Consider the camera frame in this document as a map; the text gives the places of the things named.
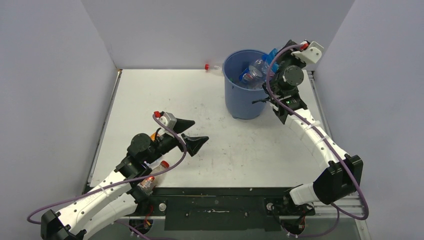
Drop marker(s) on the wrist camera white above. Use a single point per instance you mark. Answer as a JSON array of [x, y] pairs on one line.
[[309, 52], [166, 118]]

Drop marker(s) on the small orange bottle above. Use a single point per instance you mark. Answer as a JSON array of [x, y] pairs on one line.
[[153, 136]]

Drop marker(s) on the crushed blue label bottle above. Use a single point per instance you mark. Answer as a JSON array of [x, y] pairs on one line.
[[267, 60]]

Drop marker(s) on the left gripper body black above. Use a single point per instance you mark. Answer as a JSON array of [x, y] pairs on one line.
[[165, 143]]

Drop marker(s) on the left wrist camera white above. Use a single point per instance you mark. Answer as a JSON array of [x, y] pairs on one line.
[[166, 118]]

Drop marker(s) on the blue label blue cap bottle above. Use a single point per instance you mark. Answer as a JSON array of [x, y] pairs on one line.
[[257, 65]]

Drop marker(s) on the clear jar silver lid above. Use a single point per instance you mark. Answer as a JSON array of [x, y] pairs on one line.
[[254, 77]]

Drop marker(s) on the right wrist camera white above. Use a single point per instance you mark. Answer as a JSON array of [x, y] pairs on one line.
[[309, 52]]

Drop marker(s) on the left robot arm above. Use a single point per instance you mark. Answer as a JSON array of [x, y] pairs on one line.
[[122, 191]]

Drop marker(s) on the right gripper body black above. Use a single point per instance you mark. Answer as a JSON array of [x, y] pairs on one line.
[[285, 59]]

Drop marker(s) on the pepsi bottle blue cap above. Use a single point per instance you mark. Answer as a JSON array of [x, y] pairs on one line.
[[243, 78]]

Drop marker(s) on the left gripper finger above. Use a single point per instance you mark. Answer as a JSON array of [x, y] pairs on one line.
[[182, 125], [194, 143]]

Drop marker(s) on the blue plastic bin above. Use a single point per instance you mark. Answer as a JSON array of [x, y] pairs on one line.
[[242, 102]]

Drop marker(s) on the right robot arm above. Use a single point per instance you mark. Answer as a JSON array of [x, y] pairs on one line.
[[341, 173]]

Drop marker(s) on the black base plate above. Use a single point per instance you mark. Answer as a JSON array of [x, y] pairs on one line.
[[224, 209]]

